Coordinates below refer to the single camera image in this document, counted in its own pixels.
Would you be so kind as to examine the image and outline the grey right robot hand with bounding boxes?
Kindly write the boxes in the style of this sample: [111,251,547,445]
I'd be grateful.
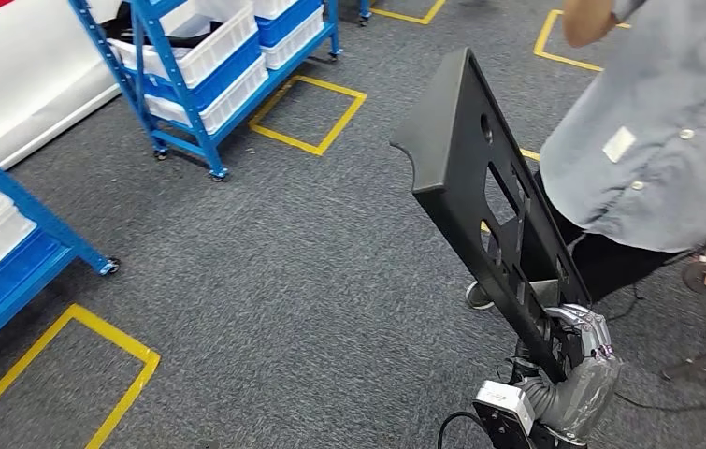
[542,303,623,444]

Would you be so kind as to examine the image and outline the handheld remote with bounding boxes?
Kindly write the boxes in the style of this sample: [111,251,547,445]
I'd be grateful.
[681,237,706,297]

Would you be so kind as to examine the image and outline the black plastic panel part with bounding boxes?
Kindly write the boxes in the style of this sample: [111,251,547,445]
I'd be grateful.
[389,47,594,385]

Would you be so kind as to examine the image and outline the blue steel shelf rack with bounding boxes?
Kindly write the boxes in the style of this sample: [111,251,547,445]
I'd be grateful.
[67,0,342,182]
[0,130,122,373]

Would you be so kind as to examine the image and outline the person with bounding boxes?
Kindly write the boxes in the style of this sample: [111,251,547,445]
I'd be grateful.
[464,0,706,311]

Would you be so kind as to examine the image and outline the black parts pile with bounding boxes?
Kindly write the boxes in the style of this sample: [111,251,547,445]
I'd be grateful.
[99,0,223,50]

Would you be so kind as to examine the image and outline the white car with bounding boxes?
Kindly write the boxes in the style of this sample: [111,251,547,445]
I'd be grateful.
[0,0,123,169]

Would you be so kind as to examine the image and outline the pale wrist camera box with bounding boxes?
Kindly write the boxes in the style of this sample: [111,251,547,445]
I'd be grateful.
[473,379,537,432]

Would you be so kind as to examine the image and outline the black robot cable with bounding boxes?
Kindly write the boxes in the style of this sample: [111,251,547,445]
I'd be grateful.
[437,411,483,449]

